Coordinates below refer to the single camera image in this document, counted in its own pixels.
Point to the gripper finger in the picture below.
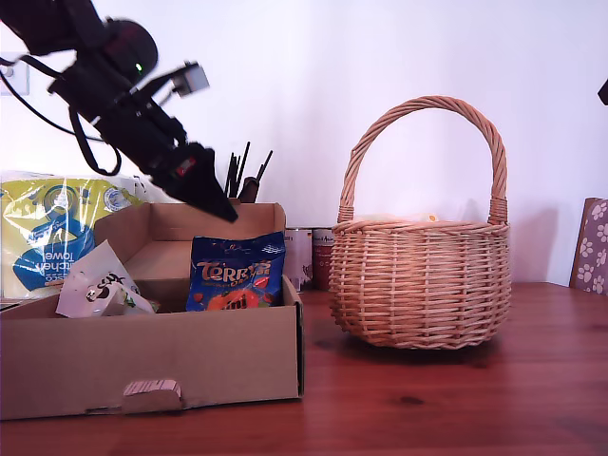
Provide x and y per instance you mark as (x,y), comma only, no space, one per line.
(604,92)

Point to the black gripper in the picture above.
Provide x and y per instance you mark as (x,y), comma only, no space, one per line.
(142,133)

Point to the blue Terry's egg bag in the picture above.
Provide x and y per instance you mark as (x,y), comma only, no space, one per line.
(233,275)

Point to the small white Galaxy bag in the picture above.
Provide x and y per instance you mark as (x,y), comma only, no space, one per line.
(90,280)

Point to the red and white egg bag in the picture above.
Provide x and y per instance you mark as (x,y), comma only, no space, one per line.
(404,218)

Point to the paw print patterned box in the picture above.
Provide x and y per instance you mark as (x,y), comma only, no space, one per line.
(591,247)

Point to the brown cardboard box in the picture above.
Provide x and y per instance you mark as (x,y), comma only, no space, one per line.
(142,361)

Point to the woven wicker basket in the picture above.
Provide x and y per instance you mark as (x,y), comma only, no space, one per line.
(418,285)

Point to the thin black stick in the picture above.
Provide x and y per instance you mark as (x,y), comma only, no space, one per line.
(231,173)
(266,165)
(243,166)

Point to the white label tin can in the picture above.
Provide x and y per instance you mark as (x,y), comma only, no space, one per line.
(298,256)

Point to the yellow kitchen towel pack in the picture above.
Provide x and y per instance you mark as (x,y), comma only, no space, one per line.
(47,228)

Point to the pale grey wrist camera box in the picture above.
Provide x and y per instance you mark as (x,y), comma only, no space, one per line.
(192,78)

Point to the white wall light switch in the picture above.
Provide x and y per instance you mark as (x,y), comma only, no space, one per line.
(19,85)

